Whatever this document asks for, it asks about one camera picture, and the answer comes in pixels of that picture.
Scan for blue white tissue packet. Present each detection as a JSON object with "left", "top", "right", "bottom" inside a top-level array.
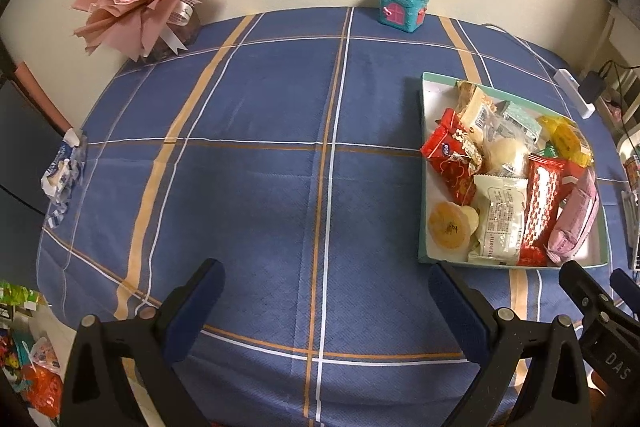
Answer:
[{"left": 41, "top": 128, "right": 87, "bottom": 228}]

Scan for green printed bag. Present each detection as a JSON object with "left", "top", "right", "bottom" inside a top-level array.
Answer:
[{"left": 0, "top": 279, "right": 40, "bottom": 313}]

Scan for teal cardboard tray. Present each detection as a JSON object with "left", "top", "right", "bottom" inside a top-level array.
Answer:
[{"left": 417, "top": 72, "right": 610, "bottom": 270}]

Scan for colourful printed bag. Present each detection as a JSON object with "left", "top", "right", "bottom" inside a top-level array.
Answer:
[{"left": 0, "top": 327, "right": 31, "bottom": 395}]

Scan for yellow cake packet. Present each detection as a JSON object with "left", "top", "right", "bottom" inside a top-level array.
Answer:
[{"left": 537, "top": 116, "right": 595, "bottom": 168}]

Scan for pink snack packet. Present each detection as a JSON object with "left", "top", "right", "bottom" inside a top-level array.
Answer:
[{"left": 546, "top": 168, "right": 600, "bottom": 265}]

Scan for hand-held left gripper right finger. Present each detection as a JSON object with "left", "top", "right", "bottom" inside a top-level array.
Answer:
[{"left": 429, "top": 260, "right": 593, "bottom": 427}]

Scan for white cable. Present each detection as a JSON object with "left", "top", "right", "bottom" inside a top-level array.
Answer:
[{"left": 482, "top": 23, "right": 563, "bottom": 75}]

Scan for mint green clear packet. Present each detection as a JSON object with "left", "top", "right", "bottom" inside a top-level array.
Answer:
[{"left": 500, "top": 102, "right": 543, "bottom": 144}]

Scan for white rack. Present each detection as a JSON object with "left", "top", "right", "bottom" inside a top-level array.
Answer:
[{"left": 595, "top": 2, "right": 640, "bottom": 75}]

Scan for beige bread packet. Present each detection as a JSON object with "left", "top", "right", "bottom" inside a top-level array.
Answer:
[{"left": 455, "top": 80, "right": 501, "bottom": 148}]

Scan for orange plastic bag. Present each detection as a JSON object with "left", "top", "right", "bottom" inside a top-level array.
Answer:
[{"left": 20, "top": 337, "right": 63, "bottom": 418}]

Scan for reddish brown board edge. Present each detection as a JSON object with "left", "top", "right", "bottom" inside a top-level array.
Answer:
[{"left": 14, "top": 62, "right": 73, "bottom": 135}]

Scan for teal house-shaped box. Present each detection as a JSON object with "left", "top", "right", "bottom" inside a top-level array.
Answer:
[{"left": 377, "top": 0, "right": 432, "bottom": 32}]

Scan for dark grey panel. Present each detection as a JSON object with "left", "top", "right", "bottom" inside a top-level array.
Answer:
[{"left": 0, "top": 77, "right": 71, "bottom": 278}]

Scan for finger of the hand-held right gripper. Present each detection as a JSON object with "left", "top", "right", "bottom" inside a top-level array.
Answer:
[
  {"left": 559, "top": 261, "right": 618, "bottom": 343},
  {"left": 610, "top": 269, "right": 640, "bottom": 315}
]

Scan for red lattice snack packet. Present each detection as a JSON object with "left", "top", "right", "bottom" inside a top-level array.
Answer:
[{"left": 517, "top": 153, "right": 583, "bottom": 268}]

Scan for white power strip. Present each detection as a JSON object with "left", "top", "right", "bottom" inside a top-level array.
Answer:
[{"left": 554, "top": 68, "right": 596, "bottom": 120}]

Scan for pale green snack packet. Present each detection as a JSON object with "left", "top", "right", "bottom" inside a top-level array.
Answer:
[{"left": 467, "top": 174, "right": 530, "bottom": 265}]

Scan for cream pudding cup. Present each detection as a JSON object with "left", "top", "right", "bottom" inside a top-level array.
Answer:
[{"left": 428, "top": 201, "right": 480, "bottom": 253}]

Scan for round white bun packet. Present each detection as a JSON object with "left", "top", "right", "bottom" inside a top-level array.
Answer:
[{"left": 482, "top": 112, "right": 531, "bottom": 180}]

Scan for red snack bag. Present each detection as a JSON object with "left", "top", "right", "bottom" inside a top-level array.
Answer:
[{"left": 421, "top": 108, "right": 483, "bottom": 204}]

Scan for blue plaid tablecloth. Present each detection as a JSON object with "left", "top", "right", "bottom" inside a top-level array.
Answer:
[{"left": 35, "top": 7, "right": 640, "bottom": 427}]

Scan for black power adapter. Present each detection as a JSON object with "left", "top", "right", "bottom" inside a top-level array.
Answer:
[{"left": 577, "top": 74, "right": 608, "bottom": 102}]

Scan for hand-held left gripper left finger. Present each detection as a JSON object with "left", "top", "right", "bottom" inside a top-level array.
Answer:
[{"left": 59, "top": 258, "right": 226, "bottom": 427}]

